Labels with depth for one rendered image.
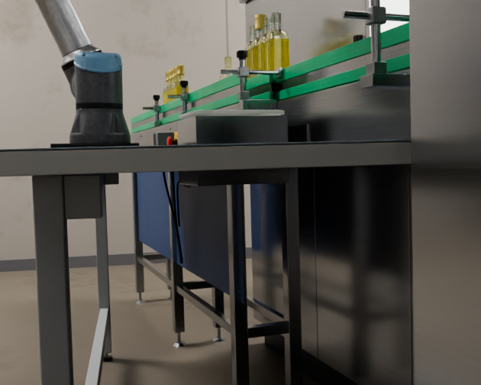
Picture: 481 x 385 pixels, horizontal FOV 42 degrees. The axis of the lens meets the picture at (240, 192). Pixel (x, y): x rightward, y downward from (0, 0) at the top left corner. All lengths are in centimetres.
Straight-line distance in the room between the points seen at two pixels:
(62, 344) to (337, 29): 117
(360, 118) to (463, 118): 54
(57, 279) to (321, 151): 40
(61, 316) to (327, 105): 77
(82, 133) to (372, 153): 86
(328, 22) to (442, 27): 103
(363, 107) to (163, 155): 55
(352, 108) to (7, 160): 73
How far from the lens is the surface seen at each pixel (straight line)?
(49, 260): 90
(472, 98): 76
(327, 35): 182
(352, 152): 89
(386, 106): 121
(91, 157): 84
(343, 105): 134
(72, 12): 177
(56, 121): 463
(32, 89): 467
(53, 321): 91
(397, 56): 122
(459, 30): 79
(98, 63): 159
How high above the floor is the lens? 73
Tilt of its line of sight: 3 degrees down
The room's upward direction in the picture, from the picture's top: 2 degrees counter-clockwise
